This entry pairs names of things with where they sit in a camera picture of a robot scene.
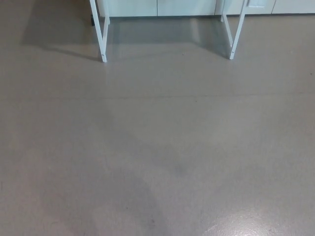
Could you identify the white cabinet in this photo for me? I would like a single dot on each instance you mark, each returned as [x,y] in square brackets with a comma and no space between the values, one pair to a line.
[184,7]

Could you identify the small black floor object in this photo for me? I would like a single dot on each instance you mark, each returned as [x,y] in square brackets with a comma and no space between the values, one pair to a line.
[92,20]

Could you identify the white metal-frame desk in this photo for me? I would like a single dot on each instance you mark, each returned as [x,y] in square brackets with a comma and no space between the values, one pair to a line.
[102,37]

